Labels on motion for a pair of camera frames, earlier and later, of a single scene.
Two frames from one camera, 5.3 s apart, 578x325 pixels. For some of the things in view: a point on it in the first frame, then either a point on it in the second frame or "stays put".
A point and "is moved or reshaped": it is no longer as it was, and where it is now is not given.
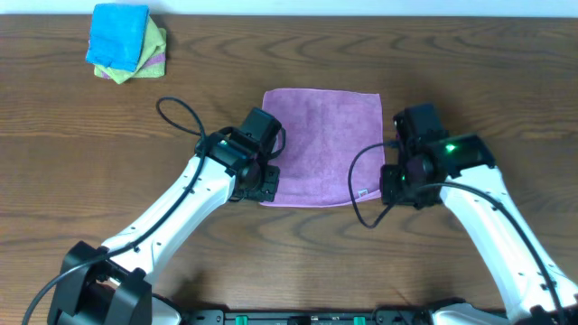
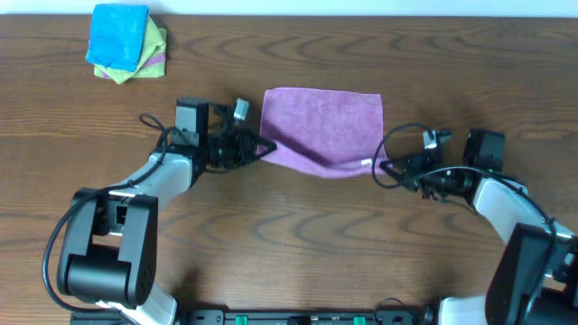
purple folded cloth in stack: (155, 59) stays put
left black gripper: (265, 183) to (241, 148)
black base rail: (344, 318) stays put
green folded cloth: (154, 44) stays put
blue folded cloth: (117, 35) stays put
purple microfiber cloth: (323, 130) is moved or reshaped
